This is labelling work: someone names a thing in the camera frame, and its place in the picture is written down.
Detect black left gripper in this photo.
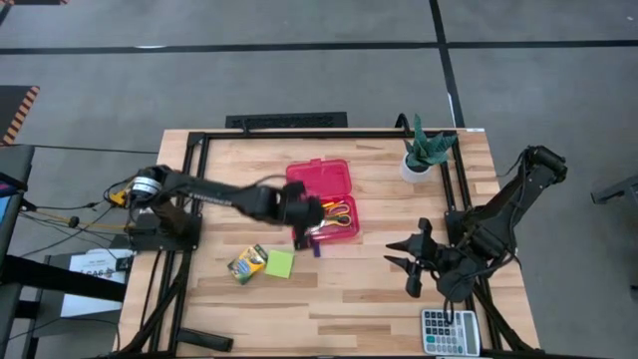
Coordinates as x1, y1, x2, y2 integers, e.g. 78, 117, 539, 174
277, 180, 326, 252

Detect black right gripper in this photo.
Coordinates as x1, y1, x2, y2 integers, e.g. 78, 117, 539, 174
383, 216, 454, 299

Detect orange-handled scissors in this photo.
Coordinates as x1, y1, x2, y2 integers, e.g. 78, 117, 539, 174
307, 198, 354, 235

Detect green sticky notes pad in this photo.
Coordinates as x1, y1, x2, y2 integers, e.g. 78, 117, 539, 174
263, 248, 296, 280

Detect pink plastic pencil case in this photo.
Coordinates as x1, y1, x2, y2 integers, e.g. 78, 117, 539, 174
285, 158, 361, 244

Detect yellow green crayon box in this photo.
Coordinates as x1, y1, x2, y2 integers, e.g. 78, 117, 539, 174
226, 243, 269, 286

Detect white plant pot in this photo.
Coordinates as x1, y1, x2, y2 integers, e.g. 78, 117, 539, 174
400, 152, 434, 184

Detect white desk calculator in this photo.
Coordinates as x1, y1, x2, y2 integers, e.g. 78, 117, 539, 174
421, 308, 482, 358

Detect green snake plant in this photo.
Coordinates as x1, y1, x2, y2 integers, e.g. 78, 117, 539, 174
403, 113, 459, 170

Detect black floor vent grille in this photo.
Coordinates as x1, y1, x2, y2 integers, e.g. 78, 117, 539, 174
224, 111, 349, 130

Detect black flat bar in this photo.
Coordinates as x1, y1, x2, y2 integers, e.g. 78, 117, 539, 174
176, 327, 234, 353

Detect grey chair base leg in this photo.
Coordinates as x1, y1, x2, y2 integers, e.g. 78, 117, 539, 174
590, 173, 638, 206

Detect white printed paper sheet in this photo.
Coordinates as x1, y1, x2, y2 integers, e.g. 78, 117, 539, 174
60, 248, 136, 319

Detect black hazard-striped floor mat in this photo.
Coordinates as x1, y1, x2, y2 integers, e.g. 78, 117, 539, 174
0, 85, 41, 147

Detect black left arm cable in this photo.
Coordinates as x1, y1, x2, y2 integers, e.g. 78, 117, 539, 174
250, 173, 290, 190

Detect black metal table frame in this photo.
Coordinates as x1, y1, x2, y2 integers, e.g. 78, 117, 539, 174
114, 130, 537, 359

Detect black floor cable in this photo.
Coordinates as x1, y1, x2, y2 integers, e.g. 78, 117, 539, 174
19, 198, 132, 258

